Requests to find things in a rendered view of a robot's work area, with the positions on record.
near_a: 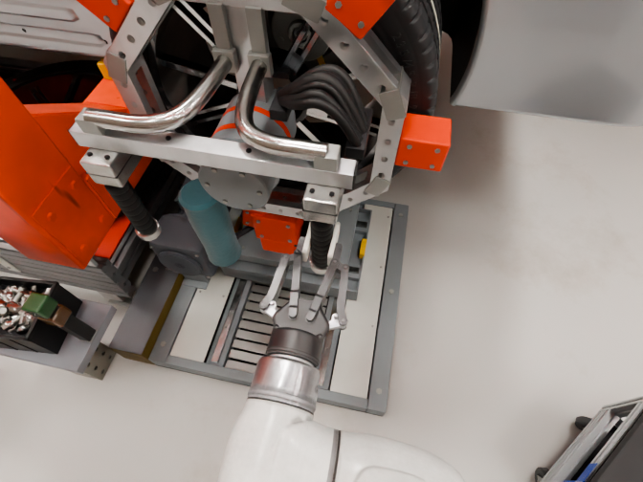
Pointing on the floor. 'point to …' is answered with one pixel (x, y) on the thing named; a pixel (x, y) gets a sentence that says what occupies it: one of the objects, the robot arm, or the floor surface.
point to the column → (99, 362)
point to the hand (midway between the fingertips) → (321, 241)
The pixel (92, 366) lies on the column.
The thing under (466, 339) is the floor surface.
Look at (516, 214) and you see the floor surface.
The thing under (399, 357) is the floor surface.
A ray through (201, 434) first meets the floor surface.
